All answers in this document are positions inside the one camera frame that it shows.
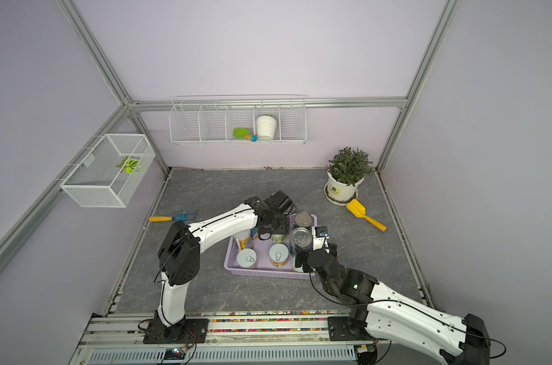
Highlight green label small can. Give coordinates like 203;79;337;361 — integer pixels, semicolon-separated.
271;234;288;243

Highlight dark purple can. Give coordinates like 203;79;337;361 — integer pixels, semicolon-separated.
294;211;313;229

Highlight blue soup can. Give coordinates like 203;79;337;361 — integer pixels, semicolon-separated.
290;228;313;256
250;228;259;240

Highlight tall colourful snack tube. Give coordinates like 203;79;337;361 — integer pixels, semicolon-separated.
233;230;253;251

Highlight orange label small can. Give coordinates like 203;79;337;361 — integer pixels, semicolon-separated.
268;243;290;267

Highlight pink label small can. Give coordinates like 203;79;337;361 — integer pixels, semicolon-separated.
236;249;258;270

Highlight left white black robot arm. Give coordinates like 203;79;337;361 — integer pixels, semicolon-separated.
155;191;297;328

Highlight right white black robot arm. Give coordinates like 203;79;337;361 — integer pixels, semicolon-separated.
300;248;493;364

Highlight purple plastic basket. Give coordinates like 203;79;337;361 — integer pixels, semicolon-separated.
224;214;318;280

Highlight green toy in basket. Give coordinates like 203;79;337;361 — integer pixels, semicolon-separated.
116;157;145;175

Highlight white mesh side basket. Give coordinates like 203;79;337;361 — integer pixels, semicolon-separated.
60;134;155;208

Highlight coloured beads on edge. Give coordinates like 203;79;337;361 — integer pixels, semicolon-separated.
186;310;349;334

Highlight white plant saucer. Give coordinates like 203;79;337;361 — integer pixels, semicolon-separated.
323;182;359;207

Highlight yellow toy shovel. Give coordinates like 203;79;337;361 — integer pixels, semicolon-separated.
346;199;387;232

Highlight green toy scoop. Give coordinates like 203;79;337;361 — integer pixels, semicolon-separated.
233;128;258;142

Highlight small white pot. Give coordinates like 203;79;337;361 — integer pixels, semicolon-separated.
256;115;278;141

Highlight potted green plant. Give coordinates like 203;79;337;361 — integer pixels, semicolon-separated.
327;147;373;202

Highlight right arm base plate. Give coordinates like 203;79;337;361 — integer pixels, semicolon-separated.
327;316;376;342

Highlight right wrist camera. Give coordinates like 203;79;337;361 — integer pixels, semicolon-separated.
312;226;329;251

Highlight teal toy fork yellow handle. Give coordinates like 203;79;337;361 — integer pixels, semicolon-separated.
149;211;198;223

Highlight white wire wall shelf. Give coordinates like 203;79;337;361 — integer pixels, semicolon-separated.
169;94;307;144

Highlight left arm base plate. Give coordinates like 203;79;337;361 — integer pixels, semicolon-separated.
143;318;209;345

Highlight aluminium mounting rail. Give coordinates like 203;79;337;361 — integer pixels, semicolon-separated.
70;313;391;364

